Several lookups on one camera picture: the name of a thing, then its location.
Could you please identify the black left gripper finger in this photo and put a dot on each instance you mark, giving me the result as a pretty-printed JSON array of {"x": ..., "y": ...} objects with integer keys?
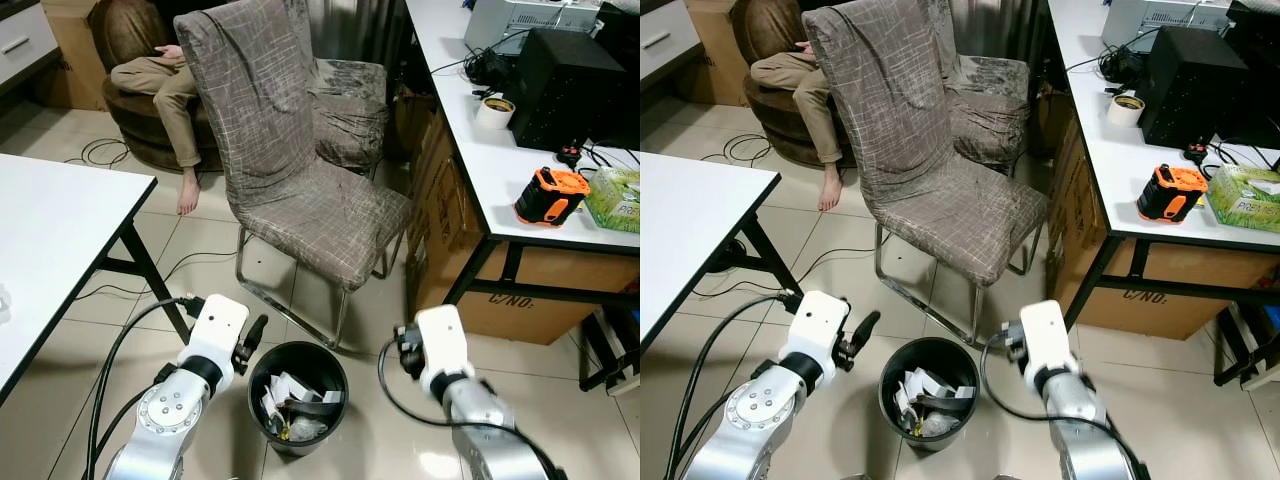
[
  {"x": 867, "y": 327},
  {"x": 258, "y": 330}
]

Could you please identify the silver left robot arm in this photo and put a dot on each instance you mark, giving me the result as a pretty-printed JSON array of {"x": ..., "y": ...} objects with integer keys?
[
  {"x": 165, "y": 412},
  {"x": 755, "y": 412}
]

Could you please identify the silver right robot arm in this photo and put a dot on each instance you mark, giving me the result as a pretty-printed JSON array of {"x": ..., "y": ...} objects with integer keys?
[
  {"x": 497, "y": 432},
  {"x": 1092, "y": 430}
]

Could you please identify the white crumpled paper trash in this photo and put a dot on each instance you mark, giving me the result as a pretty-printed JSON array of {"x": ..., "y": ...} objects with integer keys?
[
  {"x": 280, "y": 392},
  {"x": 915, "y": 388}
]

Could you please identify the clear plastic wrapper trash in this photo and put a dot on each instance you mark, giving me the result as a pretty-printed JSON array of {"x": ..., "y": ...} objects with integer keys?
[
  {"x": 305, "y": 428},
  {"x": 940, "y": 424}
]

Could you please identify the black round rubbish bin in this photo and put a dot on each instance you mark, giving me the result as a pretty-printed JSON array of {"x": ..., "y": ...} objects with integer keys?
[
  {"x": 930, "y": 440},
  {"x": 298, "y": 445}
]

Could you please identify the large brown cardboard box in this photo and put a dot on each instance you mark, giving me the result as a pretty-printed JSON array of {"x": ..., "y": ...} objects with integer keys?
[
  {"x": 1085, "y": 230},
  {"x": 450, "y": 215}
]

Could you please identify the grey fabric covered chair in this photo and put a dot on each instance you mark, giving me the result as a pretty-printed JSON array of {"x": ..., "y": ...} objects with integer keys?
[
  {"x": 915, "y": 165},
  {"x": 985, "y": 110},
  {"x": 285, "y": 170},
  {"x": 350, "y": 115}
]

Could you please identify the black metal stand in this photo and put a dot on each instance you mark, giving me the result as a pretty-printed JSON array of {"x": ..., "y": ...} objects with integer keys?
[
  {"x": 605, "y": 350},
  {"x": 1245, "y": 345}
]

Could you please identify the white table with black legs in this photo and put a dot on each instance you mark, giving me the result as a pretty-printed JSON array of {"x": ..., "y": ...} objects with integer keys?
[
  {"x": 50, "y": 240},
  {"x": 690, "y": 230}
]

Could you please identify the orange and black tool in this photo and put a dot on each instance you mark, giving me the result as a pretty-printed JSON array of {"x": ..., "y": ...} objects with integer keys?
[
  {"x": 550, "y": 195},
  {"x": 1172, "y": 192}
]

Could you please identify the person in khaki trousers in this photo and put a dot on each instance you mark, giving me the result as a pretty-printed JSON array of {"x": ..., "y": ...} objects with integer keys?
[
  {"x": 170, "y": 90},
  {"x": 810, "y": 90}
]

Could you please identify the white tape roll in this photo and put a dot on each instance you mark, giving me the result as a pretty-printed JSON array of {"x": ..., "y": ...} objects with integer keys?
[
  {"x": 1127, "y": 110},
  {"x": 495, "y": 115}
]

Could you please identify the black power plug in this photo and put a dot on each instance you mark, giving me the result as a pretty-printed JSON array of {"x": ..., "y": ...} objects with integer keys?
[
  {"x": 1198, "y": 152},
  {"x": 571, "y": 155}
]

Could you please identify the green tissue box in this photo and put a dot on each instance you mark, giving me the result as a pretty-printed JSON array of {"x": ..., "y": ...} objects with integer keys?
[
  {"x": 615, "y": 198},
  {"x": 1245, "y": 195}
]

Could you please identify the black box-shaped device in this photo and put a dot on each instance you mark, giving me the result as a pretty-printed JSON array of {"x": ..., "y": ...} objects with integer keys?
[
  {"x": 565, "y": 90},
  {"x": 1190, "y": 85}
]

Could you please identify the brown round armchair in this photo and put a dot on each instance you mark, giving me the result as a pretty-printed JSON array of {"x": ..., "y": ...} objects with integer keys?
[
  {"x": 130, "y": 30},
  {"x": 770, "y": 25}
]

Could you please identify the white drawer cabinet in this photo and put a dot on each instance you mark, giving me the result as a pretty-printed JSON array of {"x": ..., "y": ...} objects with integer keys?
[
  {"x": 665, "y": 35},
  {"x": 22, "y": 42}
]

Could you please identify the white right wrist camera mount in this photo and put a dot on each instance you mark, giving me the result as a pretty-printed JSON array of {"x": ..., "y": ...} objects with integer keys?
[
  {"x": 1046, "y": 340},
  {"x": 442, "y": 343}
]

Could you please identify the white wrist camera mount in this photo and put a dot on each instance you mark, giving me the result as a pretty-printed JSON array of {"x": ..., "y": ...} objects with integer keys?
[
  {"x": 217, "y": 325},
  {"x": 1046, "y": 340},
  {"x": 442, "y": 343},
  {"x": 820, "y": 325}
]

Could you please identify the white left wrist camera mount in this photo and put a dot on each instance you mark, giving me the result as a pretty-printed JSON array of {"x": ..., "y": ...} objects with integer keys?
[
  {"x": 217, "y": 325},
  {"x": 820, "y": 325}
]

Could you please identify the white desk with black frame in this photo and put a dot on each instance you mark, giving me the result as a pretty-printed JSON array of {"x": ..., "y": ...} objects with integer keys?
[
  {"x": 1125, "y": 180},
  {"x": 505, "y": 180}
]

